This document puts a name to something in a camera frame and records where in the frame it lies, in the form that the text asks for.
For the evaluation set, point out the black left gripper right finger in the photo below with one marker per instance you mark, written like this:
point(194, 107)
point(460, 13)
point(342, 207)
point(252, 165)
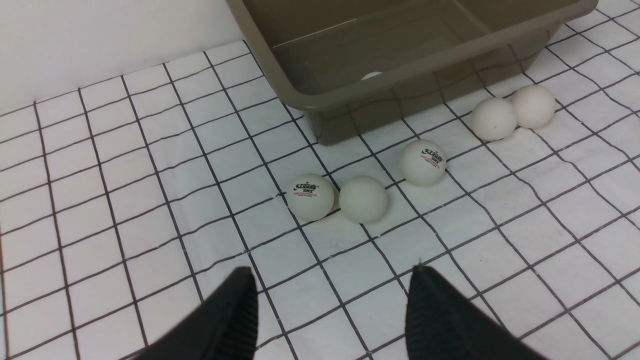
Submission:
point(442, 324)

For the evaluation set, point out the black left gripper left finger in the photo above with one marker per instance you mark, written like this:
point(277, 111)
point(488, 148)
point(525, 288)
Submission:
point(224, 327)

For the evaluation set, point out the white logo ball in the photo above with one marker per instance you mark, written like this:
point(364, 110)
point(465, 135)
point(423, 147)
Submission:
point(422, 163)
point(311, 197)

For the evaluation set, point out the olive green plastic bin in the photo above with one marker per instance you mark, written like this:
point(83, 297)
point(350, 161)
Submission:
point(314, 53)

